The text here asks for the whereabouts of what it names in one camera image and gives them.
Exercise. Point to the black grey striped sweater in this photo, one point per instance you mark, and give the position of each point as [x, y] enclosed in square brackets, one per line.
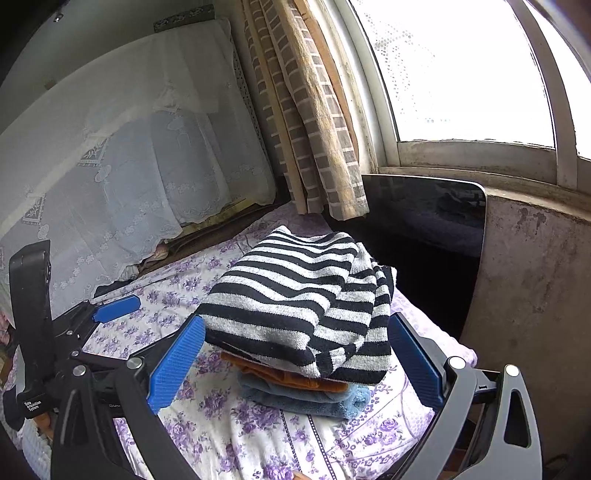
[286, 286]

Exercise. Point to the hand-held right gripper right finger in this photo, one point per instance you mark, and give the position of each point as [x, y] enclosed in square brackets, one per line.
[415, 364]

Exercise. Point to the bundle of pale clothes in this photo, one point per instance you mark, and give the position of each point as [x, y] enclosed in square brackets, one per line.
[159, 253]

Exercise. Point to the brown woven mat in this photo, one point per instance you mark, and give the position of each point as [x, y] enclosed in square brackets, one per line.
[207, 230]

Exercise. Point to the glossy black panel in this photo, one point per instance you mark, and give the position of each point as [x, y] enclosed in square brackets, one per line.
[415, 221]

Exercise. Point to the purple floral bed sheet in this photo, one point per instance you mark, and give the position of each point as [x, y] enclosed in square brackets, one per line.
[231, 415]

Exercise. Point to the window with white frame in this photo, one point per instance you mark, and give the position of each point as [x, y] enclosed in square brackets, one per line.
[461, 69]

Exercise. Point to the pale blue lace cover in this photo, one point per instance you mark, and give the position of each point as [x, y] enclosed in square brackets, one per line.
[138, 161]

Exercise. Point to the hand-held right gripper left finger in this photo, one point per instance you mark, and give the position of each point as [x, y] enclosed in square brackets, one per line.
[178, 364]

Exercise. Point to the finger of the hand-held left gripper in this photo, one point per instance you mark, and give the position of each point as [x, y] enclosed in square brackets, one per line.
[115, 308]

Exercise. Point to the orange folded cloth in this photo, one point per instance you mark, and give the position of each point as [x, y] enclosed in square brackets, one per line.
[286, 376]

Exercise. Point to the blue folded towel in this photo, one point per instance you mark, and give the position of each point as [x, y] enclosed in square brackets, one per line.
[314, 401]

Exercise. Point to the dark cloth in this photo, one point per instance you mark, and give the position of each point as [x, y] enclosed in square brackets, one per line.
[115, 284]

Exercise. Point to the brick pattern curtain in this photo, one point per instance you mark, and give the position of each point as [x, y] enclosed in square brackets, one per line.
[318, 138]

